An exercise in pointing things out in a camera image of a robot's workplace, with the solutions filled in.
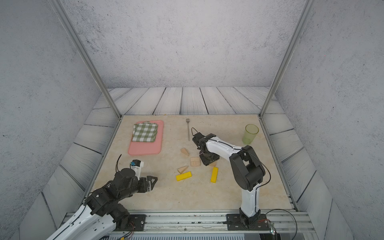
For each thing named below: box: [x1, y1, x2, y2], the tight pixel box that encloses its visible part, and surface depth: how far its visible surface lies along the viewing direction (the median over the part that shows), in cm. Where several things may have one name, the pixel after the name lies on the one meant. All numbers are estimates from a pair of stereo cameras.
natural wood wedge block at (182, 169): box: [177, 165, 189, 174], surface depth 92 cm
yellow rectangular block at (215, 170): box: [210, 167, 219, 183], surface depth 91 cm
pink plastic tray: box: [128, 120, 164, 156], surface depth 106 cm
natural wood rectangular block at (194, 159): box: [190, 157, 200, 162], surface depth 98 cm
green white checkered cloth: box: [132, 121, 159, 143], surface depth 111 cm
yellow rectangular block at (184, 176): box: [176, 171, 193, 182], surface depth 90 cm
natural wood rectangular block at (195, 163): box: [190, 161, 201, 167], surface depth 95 cm
